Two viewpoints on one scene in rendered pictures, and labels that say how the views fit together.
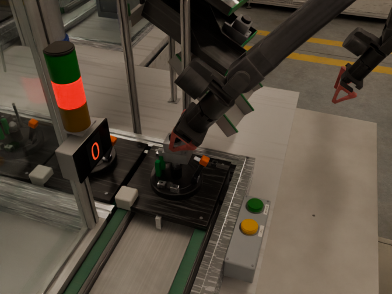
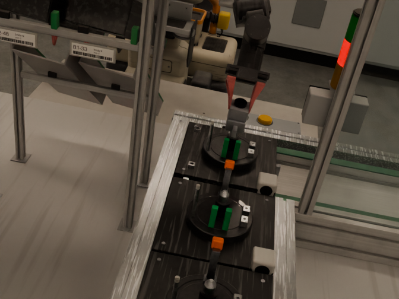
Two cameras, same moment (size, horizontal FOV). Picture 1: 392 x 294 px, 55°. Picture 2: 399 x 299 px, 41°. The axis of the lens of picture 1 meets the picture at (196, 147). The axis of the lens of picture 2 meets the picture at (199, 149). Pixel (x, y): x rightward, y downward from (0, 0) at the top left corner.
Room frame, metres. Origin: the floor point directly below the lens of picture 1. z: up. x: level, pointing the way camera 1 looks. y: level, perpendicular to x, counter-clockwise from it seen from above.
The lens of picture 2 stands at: (1.09, 1.11, 1.72)
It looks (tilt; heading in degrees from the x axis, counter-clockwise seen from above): 34 degrees down; 254
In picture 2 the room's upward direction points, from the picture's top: 10 degrees clockwise
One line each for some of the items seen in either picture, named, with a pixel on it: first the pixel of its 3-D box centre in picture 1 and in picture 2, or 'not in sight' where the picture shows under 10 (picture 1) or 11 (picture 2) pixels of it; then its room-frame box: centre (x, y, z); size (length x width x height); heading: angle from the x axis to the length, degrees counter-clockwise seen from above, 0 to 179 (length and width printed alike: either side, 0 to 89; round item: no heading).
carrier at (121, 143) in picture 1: (88, 149); (222, 205); (0.79, 0.29, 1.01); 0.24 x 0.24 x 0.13; 72
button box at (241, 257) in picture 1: (248, 235); (262, 130); (0.57, -0.13, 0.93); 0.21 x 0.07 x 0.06; 162
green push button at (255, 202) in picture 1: (255, 206); not in sight; (0.63, -0.15, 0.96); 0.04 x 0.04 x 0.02
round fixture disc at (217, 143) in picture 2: (176, 178); (230, 150); (0.71, 0.05, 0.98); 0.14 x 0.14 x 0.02
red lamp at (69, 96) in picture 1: (69, 90); (353, 53); (0.57, 0.22, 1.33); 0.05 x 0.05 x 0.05
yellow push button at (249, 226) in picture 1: (249, 227); (264, 120); (0.57, -0.13, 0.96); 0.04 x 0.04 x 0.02
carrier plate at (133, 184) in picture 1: (177, 183); (228, 157); (0.71, 0.05, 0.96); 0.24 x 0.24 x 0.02; 72
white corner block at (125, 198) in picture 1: (126, 198); (266, 185); (0.65, 0.17, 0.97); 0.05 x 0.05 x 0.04; 72
